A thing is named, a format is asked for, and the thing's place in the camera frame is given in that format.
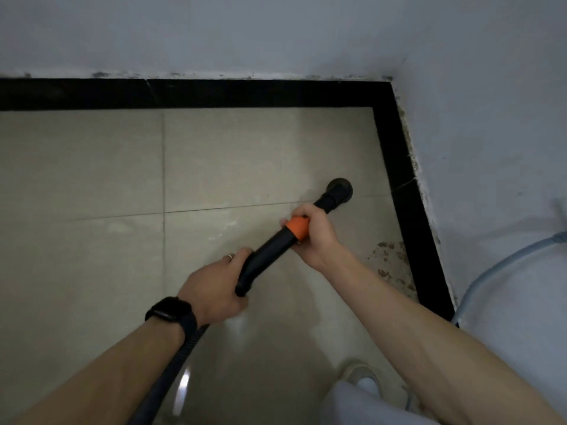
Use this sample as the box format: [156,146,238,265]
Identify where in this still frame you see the person's left hand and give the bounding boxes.
[177,247,255,326]

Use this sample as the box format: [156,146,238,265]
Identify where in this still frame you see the white shoe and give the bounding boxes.
[338,358,384,397]

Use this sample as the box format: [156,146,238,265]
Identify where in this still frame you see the person's left forearm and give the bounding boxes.
[15,321,187,425]

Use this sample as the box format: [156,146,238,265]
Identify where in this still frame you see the black vacuum hose with nozzle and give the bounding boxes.
[127,177,355,425]

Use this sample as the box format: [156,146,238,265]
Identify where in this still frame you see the grey cable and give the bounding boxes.
[451,230,567,327]

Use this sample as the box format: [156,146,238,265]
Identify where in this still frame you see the black baseboard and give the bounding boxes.
[0,78,458,324]

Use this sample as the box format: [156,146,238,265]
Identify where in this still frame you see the person's right forearm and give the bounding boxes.
[323,254,566,425]

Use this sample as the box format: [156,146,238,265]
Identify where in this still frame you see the black smartwatch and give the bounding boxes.
[144,296,199,346]

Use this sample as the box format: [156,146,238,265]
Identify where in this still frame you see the light grey trousers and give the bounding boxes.
[318,378,440,425]

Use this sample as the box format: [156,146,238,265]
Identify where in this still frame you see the person's right hand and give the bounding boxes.
[279,203,351,274]

